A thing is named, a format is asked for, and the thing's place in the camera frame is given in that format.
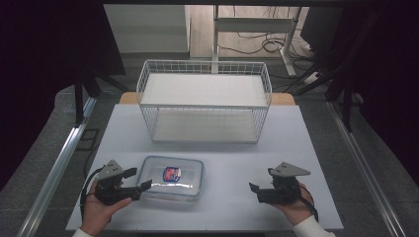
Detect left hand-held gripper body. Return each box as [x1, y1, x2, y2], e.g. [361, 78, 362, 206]
[94, 159, 142, 206]

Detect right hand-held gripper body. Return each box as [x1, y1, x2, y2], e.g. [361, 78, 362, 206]
[256, 161, 312, 205]

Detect clear plastic lidded container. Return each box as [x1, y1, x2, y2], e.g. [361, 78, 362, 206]
[135, 155, 206, 200]

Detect person's right hand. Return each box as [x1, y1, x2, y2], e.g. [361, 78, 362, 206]
[269, 183, 314, 227]

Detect person's left hand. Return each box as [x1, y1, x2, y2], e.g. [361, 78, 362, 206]
[79, 180, 133, 237]

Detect wooden table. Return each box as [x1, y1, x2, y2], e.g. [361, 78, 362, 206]
[118, 91, 296, 107]

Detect black metal stand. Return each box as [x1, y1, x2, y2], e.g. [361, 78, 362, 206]
[72, 55, 130, 128]
[284, 19, 379, 133]

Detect white power strip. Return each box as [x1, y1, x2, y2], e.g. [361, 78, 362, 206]
[301, 71, 321, 86]

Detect dark curtain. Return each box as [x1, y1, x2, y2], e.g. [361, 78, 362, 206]
[324, 0, 419, 187]
[0, 0, 126, 194]

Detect white cabinet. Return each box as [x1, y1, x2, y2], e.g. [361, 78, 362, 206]
[103, 3, 192, 55]

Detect left hand-held gripper black cable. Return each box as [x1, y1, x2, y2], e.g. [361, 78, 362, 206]
[79, 167, 105, 216]

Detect hand-held gripper black cable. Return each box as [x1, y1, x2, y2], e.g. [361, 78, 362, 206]
[79, 167, 105, 216]
[297, 183, 320, 223]

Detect right hand-held gripper black cable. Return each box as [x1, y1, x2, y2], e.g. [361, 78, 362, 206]
[297, 183, 320, 223]

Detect black floor bracket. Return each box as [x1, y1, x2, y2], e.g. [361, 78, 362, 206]
[75, 127, 101, 153]

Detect aluminium rail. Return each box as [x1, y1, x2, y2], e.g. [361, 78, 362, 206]
[326, 100, 409, 237]
[17, 96, 98, 237]

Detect white wire basket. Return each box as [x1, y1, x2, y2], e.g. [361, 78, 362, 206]
[135, 59, 274, 144]

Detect black floor cables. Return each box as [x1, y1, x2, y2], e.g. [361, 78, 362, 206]
[216, 5, 325, 72]

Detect white desk frame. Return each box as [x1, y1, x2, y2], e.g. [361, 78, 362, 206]
[211, 4, 303, 77]

